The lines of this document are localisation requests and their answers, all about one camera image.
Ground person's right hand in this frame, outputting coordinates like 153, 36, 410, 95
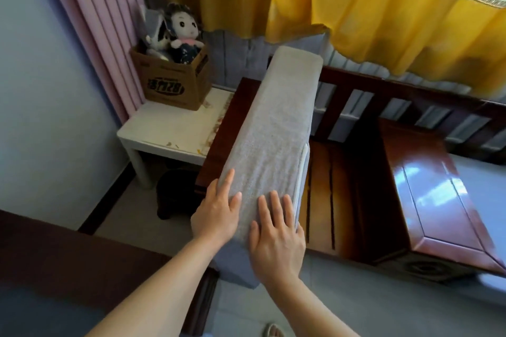
248, 190, 307, 291

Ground person's left hand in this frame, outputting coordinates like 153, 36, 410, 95
190, 168, 242, 251

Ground long dark wooden sofa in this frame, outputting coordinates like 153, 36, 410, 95
0, 209, 220, 337

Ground dark wooden sofa with console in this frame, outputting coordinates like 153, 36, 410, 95
194, 54, 506, 282

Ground person's left forearm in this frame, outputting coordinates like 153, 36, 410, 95
86, 236, 222, 337

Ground dark brown low stool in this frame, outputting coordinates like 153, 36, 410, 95
157, 168, 205, 221

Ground white side table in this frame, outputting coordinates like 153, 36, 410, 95
117, 87, 236, 190

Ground brown box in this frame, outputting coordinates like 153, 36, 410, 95
130, 42, 212, 112

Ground white radiator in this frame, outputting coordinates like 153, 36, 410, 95
203, 28, 499, 152

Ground plush doll toys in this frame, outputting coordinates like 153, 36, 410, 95
164, 3, 206, 65

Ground grey white plush cat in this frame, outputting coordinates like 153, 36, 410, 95
138, 5, 173, 61

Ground pink curtain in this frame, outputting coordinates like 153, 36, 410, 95
37, 0, 147, 124

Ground yellow patterned curtain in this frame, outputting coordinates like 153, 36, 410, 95
152, 0, 506, 98

